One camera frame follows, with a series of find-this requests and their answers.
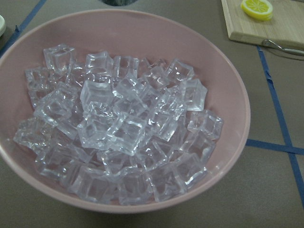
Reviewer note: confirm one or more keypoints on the pink bowl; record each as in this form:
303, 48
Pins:
129, 33

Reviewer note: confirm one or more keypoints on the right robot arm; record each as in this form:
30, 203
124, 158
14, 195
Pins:
118, 3

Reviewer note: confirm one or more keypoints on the pile of clear ice cubes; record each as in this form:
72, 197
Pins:
118, 129

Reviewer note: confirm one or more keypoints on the yellow lemon slice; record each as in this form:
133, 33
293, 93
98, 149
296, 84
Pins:
258, 9

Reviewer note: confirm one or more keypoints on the wooden cutting board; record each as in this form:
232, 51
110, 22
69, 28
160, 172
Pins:
286, 27

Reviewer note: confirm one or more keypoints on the cream bear tray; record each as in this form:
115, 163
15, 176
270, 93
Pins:
2, 25

